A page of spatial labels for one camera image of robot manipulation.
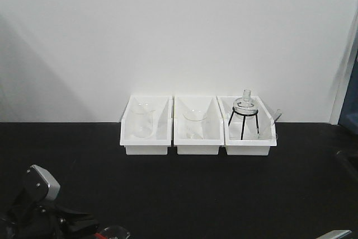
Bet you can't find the blue object at right edge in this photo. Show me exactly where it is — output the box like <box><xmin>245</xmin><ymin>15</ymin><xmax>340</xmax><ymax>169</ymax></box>
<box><xmin>338</xmin><ymin>61</ymin><xmax>357</xmax><ymax>134</ymax></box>

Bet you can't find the middle white plastic bin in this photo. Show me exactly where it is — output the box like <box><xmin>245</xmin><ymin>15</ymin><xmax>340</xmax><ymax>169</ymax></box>
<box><xmin>173</xmin><ymin>96</ymin><xmax>224</xmax><ymax>155</ymax></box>

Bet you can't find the round glass flask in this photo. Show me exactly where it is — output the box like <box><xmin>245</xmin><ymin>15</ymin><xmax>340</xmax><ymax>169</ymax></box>
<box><xmin>233</xmin><ymin>90</ymin><xmax>258</xmax><ymax>115</ymax></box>

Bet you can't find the left white plastic bin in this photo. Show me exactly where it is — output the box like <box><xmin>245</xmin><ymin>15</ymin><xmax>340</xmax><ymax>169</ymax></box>
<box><xmin>120</xmin><ymin>95</ymin><xmax>173</xmax><ymax>155</ymax></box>

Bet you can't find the red plastic spoon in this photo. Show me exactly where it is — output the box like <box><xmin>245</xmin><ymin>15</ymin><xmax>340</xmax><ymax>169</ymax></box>
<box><xmin>93</xmin><ymin>232</ymin><xmax>109</xmax><ymax>239</ymax></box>

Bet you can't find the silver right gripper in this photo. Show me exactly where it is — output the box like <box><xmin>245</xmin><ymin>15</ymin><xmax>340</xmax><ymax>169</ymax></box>
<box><xmin>321</xmin><ymin>229</ymin><xmax>352</xmax><ymax>239</ymax></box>

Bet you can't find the glass beaker in left bin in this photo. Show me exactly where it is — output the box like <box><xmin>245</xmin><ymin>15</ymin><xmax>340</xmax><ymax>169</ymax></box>
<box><xmin>131</xmin><ymin>102</ymin><xmax>154</xmax><ymax>138</ymax></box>

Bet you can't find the white plastic bin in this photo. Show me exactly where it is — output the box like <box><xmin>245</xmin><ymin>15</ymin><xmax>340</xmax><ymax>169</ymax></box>
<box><xmin>173</xmin><ymin>96</ymin><xmax>224</xmax><ymax>155</ymax></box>
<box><xmin>216</xmin><ymin>96</ymin><xmax>277</xmax><ymax>156</ymax></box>
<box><xmin>120</xmin><ymin>95</ymin><xmax>173</xmax><ymax>155</ymax></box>

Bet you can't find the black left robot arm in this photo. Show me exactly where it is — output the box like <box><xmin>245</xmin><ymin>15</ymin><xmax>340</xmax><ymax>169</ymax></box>
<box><xmin>1</xmin><ymin>164</ymin><xmax>99</xmax><ymax>238</ymax></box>

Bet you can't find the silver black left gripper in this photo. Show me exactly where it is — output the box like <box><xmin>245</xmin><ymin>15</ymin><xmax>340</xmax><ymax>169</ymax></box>
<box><xmin>23</xmin><ymin>165</ymin><xmax>60</xmax><ymax>204</ymax></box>

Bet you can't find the black wire tripod stand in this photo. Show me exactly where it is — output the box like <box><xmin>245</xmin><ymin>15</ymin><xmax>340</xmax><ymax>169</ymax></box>
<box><xmin>228</xmin><ymin>107</ymin><xmax>260</xmax><ymax>140</ymax></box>

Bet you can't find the clear glass beaker near edge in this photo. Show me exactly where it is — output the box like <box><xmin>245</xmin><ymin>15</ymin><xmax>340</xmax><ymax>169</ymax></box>
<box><xmin>99</xmin><ymin>226</ymin><xmax>131</xmax><ymax>239</ymax></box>

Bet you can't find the right white plastic bin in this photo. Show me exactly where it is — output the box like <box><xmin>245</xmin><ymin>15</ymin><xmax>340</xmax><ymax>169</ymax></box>
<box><xmin>216</xmin><ymin>96</ymin><xmax>277</xmax><ymax>156</ymax></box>

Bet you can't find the glass beaker in bin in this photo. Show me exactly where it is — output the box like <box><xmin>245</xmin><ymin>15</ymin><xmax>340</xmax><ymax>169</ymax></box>
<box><xmin>131</xmin><ymin>102</ymin><xmax>154</xmax><ymax>138</ymax></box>
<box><xmin>183</xmin><ymin>110</ymin><xmax>207</xmax><ymax>139</ymax></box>

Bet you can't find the glass beaker in middle bin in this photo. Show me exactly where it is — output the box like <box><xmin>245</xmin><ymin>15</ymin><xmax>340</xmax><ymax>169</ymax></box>
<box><xmin>183</xmin><ymin>110</ymin><xmax>207</xmax><ymax>139</ymax></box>

